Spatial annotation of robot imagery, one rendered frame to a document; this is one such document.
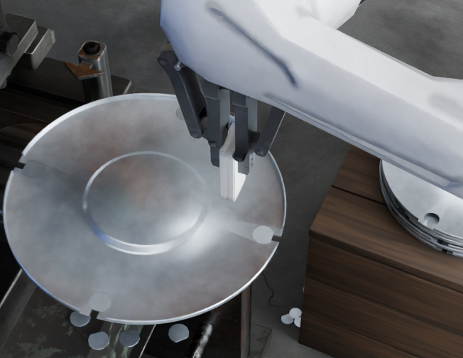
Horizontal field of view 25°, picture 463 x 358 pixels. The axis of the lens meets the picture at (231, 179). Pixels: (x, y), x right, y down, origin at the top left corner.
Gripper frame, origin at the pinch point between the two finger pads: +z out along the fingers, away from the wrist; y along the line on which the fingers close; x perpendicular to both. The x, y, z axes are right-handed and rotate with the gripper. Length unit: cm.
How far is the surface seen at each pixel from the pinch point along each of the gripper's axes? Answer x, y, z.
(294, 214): 60, -11, 88
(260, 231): 1.1, 2.5, 10.8
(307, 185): 68, -10, 88
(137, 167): 3.4, -12.1, 9.4
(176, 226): -1.9, -5.4, 9.8
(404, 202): 40, 12, 49
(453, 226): 38, 20, 49
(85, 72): 14.3, -23.4, 9.6
